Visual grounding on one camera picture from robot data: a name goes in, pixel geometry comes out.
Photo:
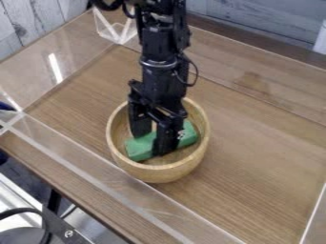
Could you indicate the clear acrylic front wall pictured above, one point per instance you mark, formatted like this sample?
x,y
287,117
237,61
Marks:
x,y
140,212

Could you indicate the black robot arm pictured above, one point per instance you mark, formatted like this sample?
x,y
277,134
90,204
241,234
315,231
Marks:
x,y
162,28

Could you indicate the blue object at edge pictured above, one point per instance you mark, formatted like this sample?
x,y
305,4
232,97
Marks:
x,y
6,107

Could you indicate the black table leg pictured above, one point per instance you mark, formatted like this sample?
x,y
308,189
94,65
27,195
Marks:
x,y
54,202

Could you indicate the clear acrylic left wall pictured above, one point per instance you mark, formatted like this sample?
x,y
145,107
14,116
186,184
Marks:
x,y
43,65

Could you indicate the brown wooden bowl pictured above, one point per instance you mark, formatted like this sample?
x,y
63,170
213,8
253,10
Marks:
x,y
161,169

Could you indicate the clear acrylic back wall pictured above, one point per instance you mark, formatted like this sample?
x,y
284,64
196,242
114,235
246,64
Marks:
x,y
276,72

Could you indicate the green rectangular block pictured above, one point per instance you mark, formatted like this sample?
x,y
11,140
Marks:
x,y
140,147

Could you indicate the clear acrylic corner bracket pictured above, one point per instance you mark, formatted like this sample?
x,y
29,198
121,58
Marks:
x,y
114,26

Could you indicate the clear acrylic wall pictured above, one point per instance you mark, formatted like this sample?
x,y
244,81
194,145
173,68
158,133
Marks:
x,y
276,72
140,212
43,65

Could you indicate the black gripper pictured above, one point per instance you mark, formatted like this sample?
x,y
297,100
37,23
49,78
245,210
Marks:
x,y
156,101

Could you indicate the metal bracket with screw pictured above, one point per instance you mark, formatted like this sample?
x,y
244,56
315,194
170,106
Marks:
x,y
62,232

